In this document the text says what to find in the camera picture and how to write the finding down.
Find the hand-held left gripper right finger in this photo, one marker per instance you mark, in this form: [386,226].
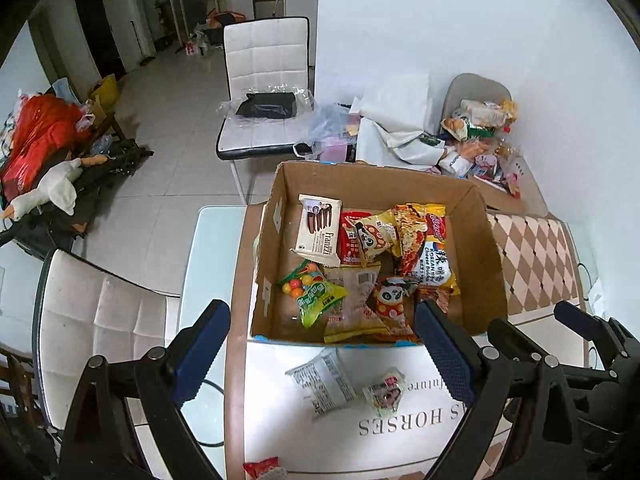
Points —
[445,355]

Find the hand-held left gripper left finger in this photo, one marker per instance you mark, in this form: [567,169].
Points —
[200,355]

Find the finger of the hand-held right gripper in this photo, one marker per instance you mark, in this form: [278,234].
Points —
[577,321]
[512,340]

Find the orange panda snack packet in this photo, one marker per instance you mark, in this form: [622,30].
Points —
[442,296]

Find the small white picture snack packet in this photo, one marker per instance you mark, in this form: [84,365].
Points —
[385,390]

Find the triangular panda snack packet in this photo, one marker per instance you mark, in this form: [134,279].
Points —
[392,304]

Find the cardboard box blue print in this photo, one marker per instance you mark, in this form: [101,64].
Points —
[480,260]

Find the yellow noodle packet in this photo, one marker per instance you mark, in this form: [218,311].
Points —
[432,260]

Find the pale pink yellow-edged snack packet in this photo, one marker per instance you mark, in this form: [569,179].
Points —
[357,285]

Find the grey white snack packet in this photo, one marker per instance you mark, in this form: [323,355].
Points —
[322,381]

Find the green candy packet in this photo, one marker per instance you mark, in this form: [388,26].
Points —
[312,297]

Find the small red snack packet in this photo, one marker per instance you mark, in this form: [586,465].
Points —
[262,469]

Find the yellow panda snack packet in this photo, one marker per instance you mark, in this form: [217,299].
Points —
[372,240]

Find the long red snack packet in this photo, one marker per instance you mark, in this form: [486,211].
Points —
[347,246]

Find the white wafer packet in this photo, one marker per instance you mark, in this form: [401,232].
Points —
[320,232]

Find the white padded chair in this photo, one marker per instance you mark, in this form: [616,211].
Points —
[95,320]
[265,55]

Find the pile of assorted snack packets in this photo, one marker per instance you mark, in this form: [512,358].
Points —
[475,150]

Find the white plush goose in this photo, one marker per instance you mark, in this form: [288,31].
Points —
[55,187]

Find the white paper bag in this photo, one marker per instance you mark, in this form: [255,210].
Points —
[395,110]

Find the black bag in clear plastic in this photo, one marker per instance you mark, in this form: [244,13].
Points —
[265,106]

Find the red bag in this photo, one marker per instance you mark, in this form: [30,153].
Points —
[40,135]

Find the yellow bag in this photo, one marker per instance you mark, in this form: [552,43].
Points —
[105,92]

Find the orange bag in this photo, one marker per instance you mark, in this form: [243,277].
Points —
[227,19]

